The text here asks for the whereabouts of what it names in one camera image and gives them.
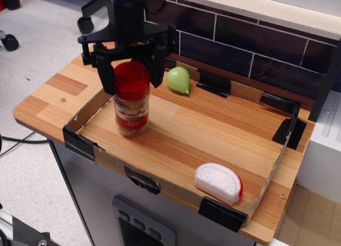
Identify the dark tile backsplash panel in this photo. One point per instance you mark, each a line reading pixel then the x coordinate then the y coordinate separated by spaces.
pixel 288 49

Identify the black metal bracket bottom-left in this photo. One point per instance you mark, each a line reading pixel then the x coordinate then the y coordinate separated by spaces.
pixel 16 232

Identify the cardboard fence with black tape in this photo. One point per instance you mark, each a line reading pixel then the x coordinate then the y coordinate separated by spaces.
pixel 257 135

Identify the green toy pear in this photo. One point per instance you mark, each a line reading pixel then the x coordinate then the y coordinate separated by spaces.
pixel 178 79

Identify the white red toy cheese wedge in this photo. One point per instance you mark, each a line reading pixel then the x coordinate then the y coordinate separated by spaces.
pixel 220 182

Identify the white appliance right side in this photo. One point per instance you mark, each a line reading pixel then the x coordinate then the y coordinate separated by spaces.
pixel 320 169

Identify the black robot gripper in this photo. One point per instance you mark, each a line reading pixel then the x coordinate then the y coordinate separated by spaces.
pixel 128 35

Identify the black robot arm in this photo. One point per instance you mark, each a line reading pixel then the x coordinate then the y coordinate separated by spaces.
pixel 128 35

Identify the black office chair base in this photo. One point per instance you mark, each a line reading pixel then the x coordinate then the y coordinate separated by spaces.
pixel 84 23

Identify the grey cabinet control panel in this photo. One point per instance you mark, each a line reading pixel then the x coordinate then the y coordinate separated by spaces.
pixel 137 228

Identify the red-capped basil spice bottle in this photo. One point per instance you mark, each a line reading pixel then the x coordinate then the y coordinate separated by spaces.
pixel 132 92

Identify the black caster wheel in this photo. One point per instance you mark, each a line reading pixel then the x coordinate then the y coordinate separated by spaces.
pixel 9 41

